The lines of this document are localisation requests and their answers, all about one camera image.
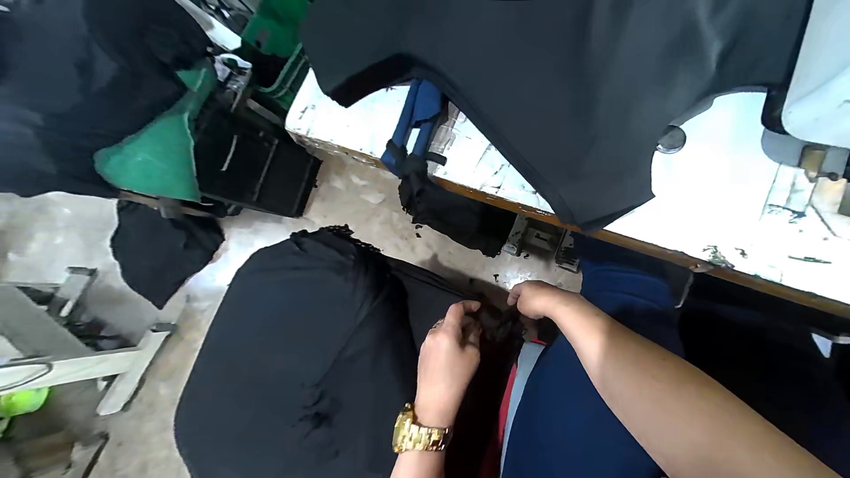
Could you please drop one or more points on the person's left hand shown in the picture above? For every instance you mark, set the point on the person's left hand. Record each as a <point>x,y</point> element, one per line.
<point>443,372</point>

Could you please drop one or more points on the person's right hand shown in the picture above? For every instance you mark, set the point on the person's right hand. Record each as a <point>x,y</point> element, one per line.
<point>539,300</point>

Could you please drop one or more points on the person's left fingers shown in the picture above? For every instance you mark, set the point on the person's left fingers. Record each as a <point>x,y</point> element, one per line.
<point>459,315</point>

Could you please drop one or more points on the person's right fingers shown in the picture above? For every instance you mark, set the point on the person's right fingers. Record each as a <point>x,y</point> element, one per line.
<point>518,293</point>

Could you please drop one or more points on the black fabric with frayed edge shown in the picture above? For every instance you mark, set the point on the black fabric with frayed edge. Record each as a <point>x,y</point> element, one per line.
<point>299,345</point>

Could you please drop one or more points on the person's right forearm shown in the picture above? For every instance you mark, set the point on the person's right forearm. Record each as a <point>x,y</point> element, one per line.
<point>664,378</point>

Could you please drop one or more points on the person's left forearm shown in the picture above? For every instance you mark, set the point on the person's left forearm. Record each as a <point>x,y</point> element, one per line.
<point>418,463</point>

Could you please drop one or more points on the crumpled black cloth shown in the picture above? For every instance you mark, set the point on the crumpled black cloth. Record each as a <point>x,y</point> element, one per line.
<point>458,216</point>

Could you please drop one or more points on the person's legs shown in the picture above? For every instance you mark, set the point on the person's legs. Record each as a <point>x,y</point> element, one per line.
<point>584,398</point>

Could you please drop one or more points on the large dark grey fabric piece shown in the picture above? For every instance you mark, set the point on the large dark grey fabric piece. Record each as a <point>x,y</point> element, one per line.
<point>551,86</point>

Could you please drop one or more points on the round silver metal knob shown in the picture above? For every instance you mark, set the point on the round silver metal knob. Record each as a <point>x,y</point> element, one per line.
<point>671,140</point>

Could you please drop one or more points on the white sewing table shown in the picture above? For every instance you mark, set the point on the white sewing table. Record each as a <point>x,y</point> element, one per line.
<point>724,172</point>

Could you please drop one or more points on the black storage box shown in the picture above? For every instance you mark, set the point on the black storage box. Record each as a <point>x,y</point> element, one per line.
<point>256,166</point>

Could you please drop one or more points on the hanging black cloth piece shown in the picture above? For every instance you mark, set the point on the hanging black cloth piece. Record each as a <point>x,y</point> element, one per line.
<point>163,249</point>

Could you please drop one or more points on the green plastic crate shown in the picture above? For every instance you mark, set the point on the green plastic crate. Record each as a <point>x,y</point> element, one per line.
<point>275,30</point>

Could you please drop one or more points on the green fabric piece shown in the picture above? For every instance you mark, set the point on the green fabric piece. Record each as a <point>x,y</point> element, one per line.
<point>156,156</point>

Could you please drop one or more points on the white sewing machine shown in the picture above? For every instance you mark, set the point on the white sewing machine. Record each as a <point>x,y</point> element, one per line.
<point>820,79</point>

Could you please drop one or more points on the white metal table stand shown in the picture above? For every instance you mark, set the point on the white metal table stand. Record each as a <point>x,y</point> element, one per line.
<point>86,365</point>

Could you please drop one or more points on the lime green bag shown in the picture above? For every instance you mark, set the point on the lime green bag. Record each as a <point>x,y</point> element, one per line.
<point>25,402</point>

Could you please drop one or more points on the wide black fabric heap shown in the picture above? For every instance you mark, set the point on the wide black fabric heap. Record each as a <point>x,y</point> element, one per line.
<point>66,99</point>

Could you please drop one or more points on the grey metal treadle bracket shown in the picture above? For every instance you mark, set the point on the grey metal treadle bracket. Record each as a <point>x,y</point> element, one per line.
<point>539,237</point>

